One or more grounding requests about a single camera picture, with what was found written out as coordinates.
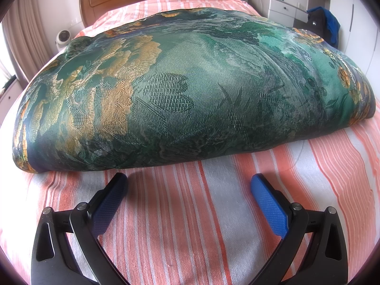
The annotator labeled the white wardrobe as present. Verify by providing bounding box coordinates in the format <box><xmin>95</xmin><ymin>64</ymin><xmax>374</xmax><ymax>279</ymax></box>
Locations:
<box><xmin>329</xmin><ymin>0</ymin><xmax>379</xmax><ymax>84</ymax></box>

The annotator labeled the beige curtain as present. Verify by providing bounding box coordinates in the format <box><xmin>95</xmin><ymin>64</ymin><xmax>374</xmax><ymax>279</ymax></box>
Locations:
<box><xmin>2</xmin><ymin>0</ymin><xmax>54</xmax><ymax>81</ymax></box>

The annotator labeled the green patterned silk jacket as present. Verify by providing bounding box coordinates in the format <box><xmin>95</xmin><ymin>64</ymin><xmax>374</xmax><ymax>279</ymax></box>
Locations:
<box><xmin>12</xmin><ymin>8</ymin><xmax>376</xmax><ymax>173</ymax></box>

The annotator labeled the white bedside cabinet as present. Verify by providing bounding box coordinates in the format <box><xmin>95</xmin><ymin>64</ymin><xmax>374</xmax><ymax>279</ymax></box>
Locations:
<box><xmin>248</xmin><ymin>0</ymin><xmax>309</xmax><ymax>28</ymax></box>

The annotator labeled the dark jacket on chair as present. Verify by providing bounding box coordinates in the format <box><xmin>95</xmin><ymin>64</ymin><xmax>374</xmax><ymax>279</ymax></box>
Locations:
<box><xmin>305</xmin><ymin>8</ymin><xmax>340</xmax><ymax>47</ymax></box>

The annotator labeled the white low drawer cabinet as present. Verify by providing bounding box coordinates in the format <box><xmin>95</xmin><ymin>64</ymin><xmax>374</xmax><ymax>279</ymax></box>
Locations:
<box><xmin>0</xmin><ymin>76</ymin><xmax>23</xmax><ymax>124</ymax></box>

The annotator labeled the blue garment on chair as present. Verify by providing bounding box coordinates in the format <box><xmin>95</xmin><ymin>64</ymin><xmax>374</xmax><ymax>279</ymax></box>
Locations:
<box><xmin>306</xmin><ymin>5</ymin><xmax>342</xmax><ymax>49</ymax></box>

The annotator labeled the small white fan heater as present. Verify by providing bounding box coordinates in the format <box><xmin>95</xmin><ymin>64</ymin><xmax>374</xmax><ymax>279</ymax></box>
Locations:
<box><xmin>55</xmin><ymin>30</ymin><xmax>71</xmax><ymax>52</ymax></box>

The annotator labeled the pink striped bed sheet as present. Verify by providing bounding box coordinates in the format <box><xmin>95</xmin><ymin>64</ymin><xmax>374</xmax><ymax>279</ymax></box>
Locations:
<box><xmin>1</xmin><ymin>0</ymin><xmax>379</xmax><ymax>284</ymax></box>

